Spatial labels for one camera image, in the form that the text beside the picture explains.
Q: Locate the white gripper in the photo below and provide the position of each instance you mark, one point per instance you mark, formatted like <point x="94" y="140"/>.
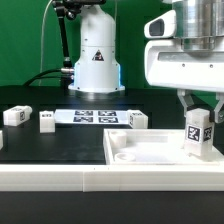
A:
<point x="167" y="65"/>

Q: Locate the white square tabletop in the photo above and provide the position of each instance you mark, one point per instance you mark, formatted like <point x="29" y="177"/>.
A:
<point x="151" y="147"/>

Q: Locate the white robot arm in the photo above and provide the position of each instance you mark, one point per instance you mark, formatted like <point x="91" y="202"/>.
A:
<point x="199" y="23"/>

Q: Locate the white fiducial tag sheet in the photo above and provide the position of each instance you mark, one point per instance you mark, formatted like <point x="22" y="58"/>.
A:
<point x="97" y="117"/>

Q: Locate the white L-shaped obstacle fence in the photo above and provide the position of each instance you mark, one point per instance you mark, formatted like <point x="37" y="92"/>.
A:
<point x="90" y="178"/>

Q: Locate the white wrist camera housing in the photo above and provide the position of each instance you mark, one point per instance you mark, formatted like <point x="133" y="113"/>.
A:
<point x="163" y="26"/>

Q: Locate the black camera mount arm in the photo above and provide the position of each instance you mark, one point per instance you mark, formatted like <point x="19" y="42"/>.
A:
<point x="69" y="9"/>

